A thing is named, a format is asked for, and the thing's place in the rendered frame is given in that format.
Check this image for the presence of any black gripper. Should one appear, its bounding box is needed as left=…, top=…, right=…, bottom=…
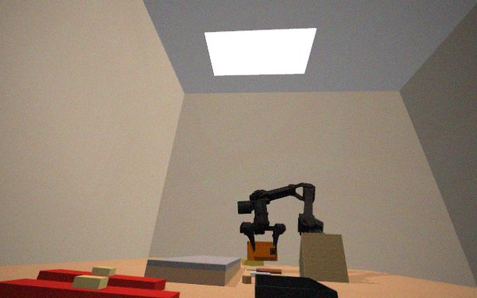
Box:
left=240, top=210, right=286, bottom=250

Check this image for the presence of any red flat slab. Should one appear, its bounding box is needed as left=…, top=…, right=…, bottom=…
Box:
left=37, top=267, right=166, bottom=291
left=0, top=275, right=180, bottom=298

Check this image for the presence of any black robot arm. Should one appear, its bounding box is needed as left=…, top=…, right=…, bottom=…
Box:
left=237, top=183, right=325, bottom=236

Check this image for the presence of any grey panel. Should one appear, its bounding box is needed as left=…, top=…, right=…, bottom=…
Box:
left=144, top=255, right=241, bottom=286

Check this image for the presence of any awl with brown handle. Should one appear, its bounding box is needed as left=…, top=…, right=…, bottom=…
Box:
left=247, top=268, right=282, bottom=274

